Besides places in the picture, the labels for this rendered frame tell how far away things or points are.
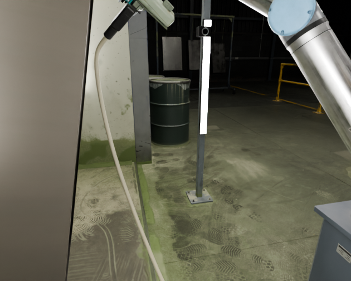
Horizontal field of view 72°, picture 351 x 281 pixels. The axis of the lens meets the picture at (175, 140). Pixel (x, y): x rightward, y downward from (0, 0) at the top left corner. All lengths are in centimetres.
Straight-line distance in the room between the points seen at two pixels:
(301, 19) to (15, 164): 71
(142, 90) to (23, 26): 224
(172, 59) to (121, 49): 499
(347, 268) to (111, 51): 234
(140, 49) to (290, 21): 197
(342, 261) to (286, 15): 85
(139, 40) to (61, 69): 220
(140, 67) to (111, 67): 29
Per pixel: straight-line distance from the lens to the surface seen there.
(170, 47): 753
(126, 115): 264
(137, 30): 259
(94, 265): 166
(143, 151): 278
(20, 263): 55
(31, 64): 41
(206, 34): 181
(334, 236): 112
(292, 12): 77
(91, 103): 263
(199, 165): 205
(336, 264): 116
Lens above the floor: 121
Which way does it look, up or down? 20 degrees down
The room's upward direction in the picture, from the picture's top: straight up
